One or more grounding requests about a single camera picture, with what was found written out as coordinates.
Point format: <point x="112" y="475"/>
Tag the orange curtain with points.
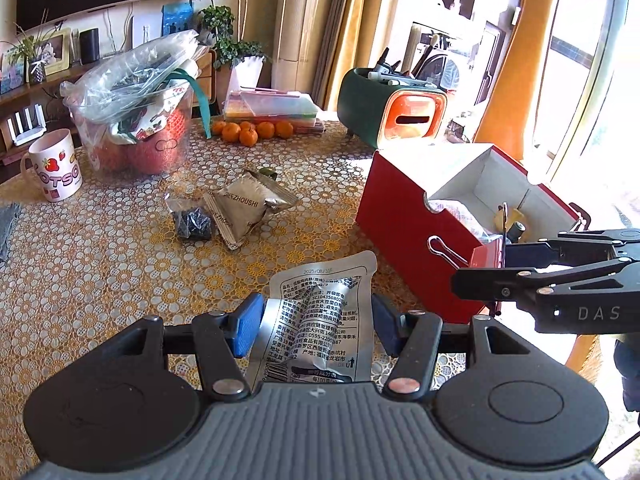
<point x="520" y="60"/>

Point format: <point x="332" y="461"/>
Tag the clear bucket with plastic bags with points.
<point x="130" y="70"/>

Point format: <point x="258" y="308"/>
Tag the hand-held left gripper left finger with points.
<point x="248" y="325"/>

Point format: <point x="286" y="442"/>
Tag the red cardboard box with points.
<point x="400" y="200"/>

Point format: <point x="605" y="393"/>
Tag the silver foil packet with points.
<point x="320" y="310"/>

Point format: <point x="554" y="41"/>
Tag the dark wooden sideboard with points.
<point x="30" y="95"/>

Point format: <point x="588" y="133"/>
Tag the dark snack packet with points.
<point x="192" y="222"/>

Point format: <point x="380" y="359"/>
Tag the stack of flat plastic boxes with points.
<point x="272" y="105"/>

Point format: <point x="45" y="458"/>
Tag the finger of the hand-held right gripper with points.
<point x="500" y="285"/>
<point x="550" y="252"/>

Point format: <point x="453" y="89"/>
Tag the green orange storage box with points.
<point x="360" y="105"/>

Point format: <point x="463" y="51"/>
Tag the black speaker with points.
<point x="90" y="46"/>

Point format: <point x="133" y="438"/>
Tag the yellow plush toy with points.
<point x="501" y="217"/>

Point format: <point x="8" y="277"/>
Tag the purple white snack packet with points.
<point x="457" y="215"/>

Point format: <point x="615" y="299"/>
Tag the tall leafy potted plant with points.
<point x="220" y="20"/>

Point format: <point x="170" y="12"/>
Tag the blue-grey cloth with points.
<point x="7" y="230"/>

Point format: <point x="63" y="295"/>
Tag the small green object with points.
<point x="267" y="173"/>

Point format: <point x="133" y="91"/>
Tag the photo frame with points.
<point x="56" y="47"/>

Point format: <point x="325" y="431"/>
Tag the grassy potted plant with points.
<point x="30" y="50"/>

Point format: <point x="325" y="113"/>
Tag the blue picture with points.
<point x="177" y="19"/>

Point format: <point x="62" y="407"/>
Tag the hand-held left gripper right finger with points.
<point x="385" y="325"/>

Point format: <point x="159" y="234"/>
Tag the red knitted bag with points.
<point x="150" y="152"/>

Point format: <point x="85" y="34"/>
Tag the light wooden drawer cabinet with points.
<point x="206" y="77"/>

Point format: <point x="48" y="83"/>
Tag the red binder clip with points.
<point x="487" y="257"/>

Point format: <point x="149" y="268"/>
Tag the pile of oranges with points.
<point x="248" y="135"/>

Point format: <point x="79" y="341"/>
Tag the beige snack packet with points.
<point x="240" y="207"/>

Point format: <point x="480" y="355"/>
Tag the white router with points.
<point x="27" y="125"/>

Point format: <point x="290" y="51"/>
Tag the pink strawberry print mug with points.
<point x="52" y="170"/>

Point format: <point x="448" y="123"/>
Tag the beige curtain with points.
<point x="320" y="30"/>

